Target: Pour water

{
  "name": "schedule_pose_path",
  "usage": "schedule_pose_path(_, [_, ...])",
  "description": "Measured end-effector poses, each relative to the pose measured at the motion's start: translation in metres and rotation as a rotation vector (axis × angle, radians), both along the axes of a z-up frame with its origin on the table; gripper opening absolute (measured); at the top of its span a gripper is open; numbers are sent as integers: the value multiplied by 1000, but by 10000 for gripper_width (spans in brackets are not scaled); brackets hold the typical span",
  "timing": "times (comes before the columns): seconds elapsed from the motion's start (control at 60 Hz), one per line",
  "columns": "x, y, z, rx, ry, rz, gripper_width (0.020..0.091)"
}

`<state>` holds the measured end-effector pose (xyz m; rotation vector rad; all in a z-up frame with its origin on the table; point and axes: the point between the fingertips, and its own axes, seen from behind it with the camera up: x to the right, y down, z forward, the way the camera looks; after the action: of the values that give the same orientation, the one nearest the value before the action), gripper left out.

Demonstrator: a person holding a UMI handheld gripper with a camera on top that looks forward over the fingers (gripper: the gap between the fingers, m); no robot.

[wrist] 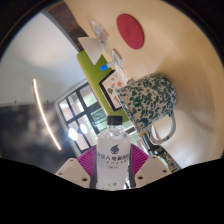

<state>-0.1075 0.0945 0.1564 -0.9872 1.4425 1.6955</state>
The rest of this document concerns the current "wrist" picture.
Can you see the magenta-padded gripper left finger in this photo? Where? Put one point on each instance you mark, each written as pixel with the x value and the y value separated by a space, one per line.
pixel 85 161

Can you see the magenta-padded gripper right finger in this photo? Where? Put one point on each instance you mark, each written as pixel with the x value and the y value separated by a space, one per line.
pixel 141 161

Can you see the clear plastic water bottle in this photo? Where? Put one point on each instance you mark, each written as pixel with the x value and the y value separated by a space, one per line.
pixel 113 156

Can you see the black pendant lamps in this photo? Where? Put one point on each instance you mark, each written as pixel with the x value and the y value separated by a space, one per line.
pixel 73 134

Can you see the long linear ceiling light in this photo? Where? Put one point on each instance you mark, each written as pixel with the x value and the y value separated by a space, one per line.
pixel 43 115

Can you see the green speckled enamel mug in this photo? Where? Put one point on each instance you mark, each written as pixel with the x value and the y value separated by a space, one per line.
pixel 146 98

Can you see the green upholstered bench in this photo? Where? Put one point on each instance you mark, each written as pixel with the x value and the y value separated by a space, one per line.
pixel 91 71

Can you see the small blue-capped tube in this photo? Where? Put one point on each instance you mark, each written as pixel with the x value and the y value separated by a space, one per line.
pixel 104 67

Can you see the small white card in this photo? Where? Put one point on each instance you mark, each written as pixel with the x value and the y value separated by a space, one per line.
pixel 117 57

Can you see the flat round red coaster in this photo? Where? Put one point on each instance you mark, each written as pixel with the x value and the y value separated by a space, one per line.
pixel 130 31

